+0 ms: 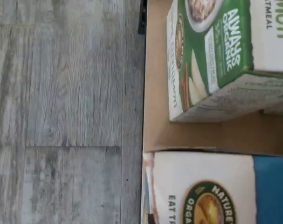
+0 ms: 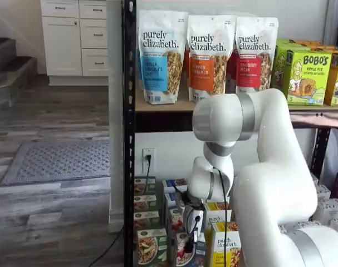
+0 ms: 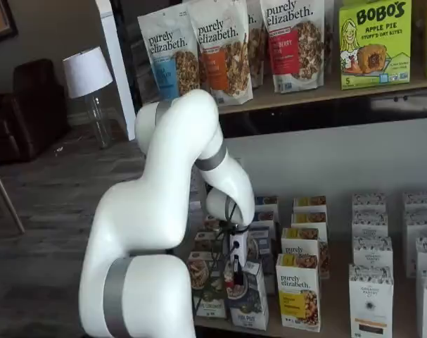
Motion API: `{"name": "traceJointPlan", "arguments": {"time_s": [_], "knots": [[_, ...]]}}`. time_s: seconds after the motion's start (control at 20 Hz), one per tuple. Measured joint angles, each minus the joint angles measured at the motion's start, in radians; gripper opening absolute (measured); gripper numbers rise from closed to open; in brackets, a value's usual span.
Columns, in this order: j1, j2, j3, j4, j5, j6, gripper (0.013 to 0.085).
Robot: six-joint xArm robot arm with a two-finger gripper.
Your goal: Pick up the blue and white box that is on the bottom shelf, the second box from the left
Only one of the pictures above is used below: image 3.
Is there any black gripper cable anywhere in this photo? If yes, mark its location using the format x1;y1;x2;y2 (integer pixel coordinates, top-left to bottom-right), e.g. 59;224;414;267
195;196;243;311

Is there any green and white cereal box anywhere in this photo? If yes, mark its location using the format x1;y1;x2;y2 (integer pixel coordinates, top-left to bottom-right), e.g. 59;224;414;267
193;230;228;254
204;213;224;230
187;251;231;319

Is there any yellow and white granola box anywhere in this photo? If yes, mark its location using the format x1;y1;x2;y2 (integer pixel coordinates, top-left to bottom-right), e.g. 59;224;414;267
275;253;322;333
291;212;329;244
293;195;328;215
281;227;331;281

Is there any orange label granola bag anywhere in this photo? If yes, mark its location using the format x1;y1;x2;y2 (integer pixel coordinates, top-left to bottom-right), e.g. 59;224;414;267
184;0;253;106

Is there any white shade glass lamp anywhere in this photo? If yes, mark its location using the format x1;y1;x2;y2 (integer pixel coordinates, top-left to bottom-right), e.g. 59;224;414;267
63;46;115;149

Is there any dark framed wall picture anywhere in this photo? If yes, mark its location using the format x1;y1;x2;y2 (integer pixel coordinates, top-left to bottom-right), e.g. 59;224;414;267
0;0;19;46

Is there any blue and white cereal box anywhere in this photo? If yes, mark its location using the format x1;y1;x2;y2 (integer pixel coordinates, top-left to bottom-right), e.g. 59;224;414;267
254;195;280;215
248;228;276;295
225;259;270;331
253;211;279;233

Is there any dark brown leather armchair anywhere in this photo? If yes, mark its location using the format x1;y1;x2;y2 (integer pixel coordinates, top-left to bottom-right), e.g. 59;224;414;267
0;58;72;165

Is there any red label granola bag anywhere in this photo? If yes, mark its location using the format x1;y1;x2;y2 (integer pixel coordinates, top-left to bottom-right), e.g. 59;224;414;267
260;0;326;94

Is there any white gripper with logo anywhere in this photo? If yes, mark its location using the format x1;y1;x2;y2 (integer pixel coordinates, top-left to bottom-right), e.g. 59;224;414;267
229;230;251;287

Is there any blue label granola bag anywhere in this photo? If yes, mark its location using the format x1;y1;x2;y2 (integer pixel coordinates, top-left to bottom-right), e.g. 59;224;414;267
137;9;201;103

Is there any white granola bag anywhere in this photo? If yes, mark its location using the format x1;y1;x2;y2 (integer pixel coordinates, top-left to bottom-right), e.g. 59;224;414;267
246;0;270;89

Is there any green Bobo's apple pie box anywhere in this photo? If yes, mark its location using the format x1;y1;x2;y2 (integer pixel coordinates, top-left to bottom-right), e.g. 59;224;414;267
338;0;413;91

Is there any black metal shelf unit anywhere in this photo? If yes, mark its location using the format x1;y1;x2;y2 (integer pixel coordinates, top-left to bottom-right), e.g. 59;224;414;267
109;0;427;338

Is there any stool with wooden legs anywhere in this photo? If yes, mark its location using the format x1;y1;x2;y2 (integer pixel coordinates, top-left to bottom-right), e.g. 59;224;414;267
0;154;26;235

